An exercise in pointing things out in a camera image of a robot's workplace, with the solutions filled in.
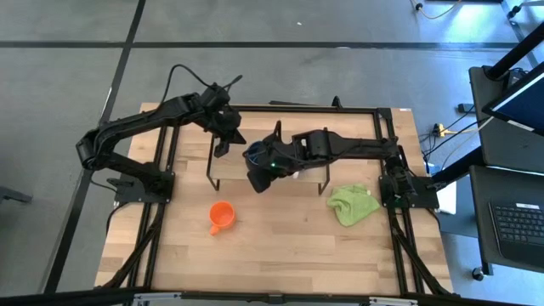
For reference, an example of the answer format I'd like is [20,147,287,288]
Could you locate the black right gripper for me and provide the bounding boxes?
[246,120,302,195]

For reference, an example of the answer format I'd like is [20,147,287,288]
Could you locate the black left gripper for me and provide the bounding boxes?
[202,84,247,159]

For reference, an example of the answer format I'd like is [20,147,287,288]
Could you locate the dark mug blue interior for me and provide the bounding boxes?
[243,141,273,172]

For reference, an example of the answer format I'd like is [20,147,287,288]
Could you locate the orange plastic cup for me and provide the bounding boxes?
[208,201,236,237]

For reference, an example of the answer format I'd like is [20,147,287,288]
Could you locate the wooden shelf black metal legs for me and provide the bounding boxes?
[207,120,333,196]

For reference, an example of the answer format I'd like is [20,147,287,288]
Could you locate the green cloth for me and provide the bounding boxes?
[326,184,382,228]

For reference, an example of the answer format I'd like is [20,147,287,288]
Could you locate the white paper sheet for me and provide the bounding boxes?
[437,180,458,216]

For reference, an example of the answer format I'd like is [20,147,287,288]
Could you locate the grey floor stand foot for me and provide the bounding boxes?
[0,185,34,206]

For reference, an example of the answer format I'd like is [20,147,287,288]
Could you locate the black desk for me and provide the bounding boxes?
[468,64,544,277]

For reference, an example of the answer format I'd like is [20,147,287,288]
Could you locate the black keyboard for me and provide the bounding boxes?
[488,201,544,269]

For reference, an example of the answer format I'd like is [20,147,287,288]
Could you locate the computer monitor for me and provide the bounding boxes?
[482,61,544,137]

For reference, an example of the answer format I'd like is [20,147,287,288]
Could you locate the black diagonal pole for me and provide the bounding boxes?
[485,20,544,82]

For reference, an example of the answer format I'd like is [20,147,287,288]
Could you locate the black metal table frame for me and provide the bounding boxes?
[95,95,455,298]

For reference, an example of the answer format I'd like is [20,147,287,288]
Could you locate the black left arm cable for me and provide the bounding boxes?
[161,63,244,111]

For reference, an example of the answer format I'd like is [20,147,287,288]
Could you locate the black front rig rail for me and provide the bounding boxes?
[0,287,544,306]

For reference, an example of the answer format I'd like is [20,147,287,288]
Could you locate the yellow floor cable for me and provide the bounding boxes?
[409,0,463,21]

